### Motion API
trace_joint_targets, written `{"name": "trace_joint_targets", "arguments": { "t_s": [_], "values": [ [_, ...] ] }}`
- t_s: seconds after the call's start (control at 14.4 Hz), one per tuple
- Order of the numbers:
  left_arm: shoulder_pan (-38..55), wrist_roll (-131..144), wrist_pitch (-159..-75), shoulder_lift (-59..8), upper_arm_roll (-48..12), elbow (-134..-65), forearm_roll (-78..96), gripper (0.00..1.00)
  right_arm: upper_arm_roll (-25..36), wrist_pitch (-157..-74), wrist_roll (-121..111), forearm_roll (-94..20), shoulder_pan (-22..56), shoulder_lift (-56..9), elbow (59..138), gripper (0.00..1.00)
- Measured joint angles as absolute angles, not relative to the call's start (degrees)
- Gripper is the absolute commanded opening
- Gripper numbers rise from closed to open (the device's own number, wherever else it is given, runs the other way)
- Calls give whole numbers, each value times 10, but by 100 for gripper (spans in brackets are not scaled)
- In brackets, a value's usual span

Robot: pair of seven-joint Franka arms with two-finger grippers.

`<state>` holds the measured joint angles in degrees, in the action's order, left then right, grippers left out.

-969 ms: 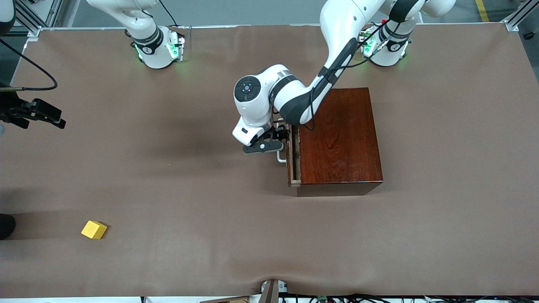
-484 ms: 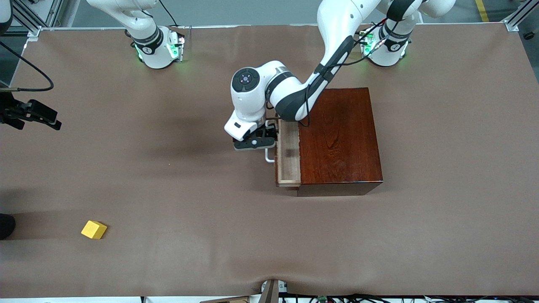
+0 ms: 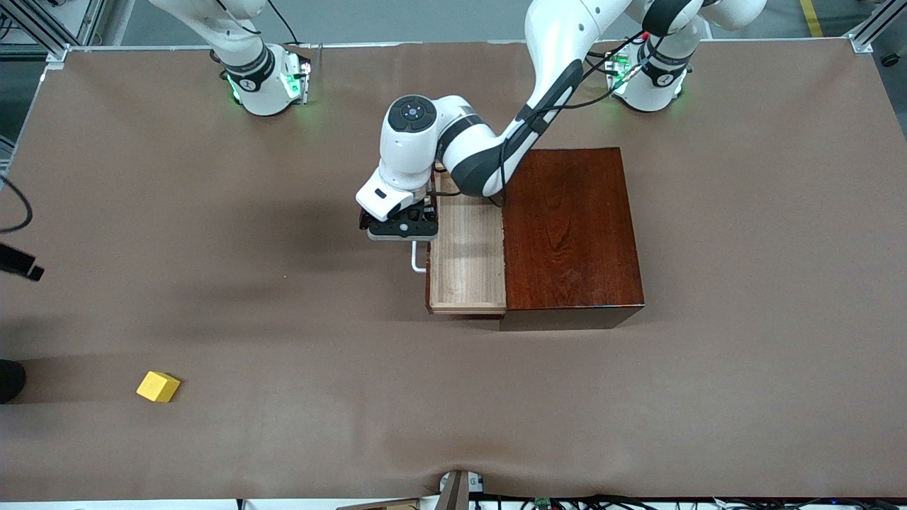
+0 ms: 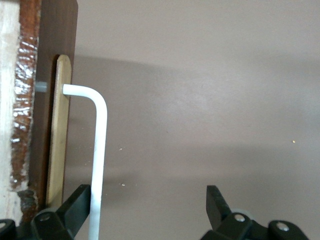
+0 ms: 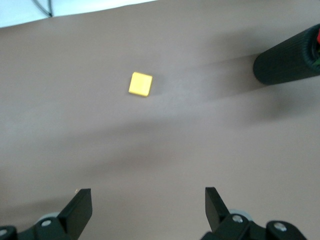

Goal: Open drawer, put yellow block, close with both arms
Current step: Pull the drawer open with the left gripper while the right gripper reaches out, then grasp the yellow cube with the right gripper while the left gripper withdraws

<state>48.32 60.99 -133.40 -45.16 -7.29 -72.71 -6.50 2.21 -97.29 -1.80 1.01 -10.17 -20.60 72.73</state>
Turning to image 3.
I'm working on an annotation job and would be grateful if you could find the wooden drawer with white handle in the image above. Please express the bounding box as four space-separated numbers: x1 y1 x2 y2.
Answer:
412 163 509 317

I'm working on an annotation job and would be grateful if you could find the yellow block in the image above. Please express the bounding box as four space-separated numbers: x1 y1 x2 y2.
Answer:
136 371 181 404

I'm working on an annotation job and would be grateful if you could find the dark wooden drawer cabinet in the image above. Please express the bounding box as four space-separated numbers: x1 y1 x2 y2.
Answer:
500 147 646 332

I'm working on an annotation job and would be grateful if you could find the black rounded object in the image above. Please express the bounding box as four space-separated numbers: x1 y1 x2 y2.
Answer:
0 359 28 405

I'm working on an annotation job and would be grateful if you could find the brown table cloth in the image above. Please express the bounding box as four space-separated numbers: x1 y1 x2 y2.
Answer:
0 41 907 501

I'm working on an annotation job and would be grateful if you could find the black right arm base cable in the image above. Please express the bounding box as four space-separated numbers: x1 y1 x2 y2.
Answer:
265 0 303 47

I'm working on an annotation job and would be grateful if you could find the aluminium frame profile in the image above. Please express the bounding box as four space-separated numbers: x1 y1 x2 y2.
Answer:
0 0 108 63
843 0 907 55

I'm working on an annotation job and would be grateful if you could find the grey camera stand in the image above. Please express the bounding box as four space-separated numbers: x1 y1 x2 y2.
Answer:
435 470 487 510

